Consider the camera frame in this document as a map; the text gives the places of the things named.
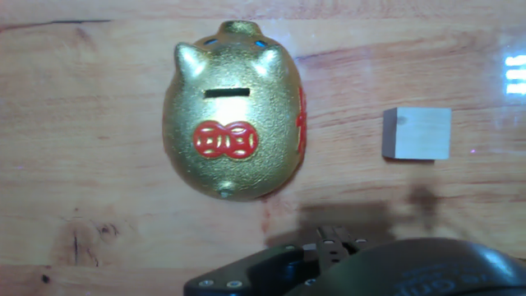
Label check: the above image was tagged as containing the pale wooden cube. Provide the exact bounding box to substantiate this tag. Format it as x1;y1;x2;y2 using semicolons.
381;107;453;161

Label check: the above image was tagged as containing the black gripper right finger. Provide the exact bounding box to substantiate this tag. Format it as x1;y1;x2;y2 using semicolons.
340;229;369;259

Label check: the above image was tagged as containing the golden piggy bank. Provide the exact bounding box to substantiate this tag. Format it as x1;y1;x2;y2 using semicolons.
162;19;308;202

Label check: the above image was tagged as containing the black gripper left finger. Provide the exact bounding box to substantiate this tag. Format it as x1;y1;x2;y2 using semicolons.
183;225;344;296

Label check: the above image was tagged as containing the glossy wooden board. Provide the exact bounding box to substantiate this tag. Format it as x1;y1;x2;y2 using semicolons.
0;0;526;296

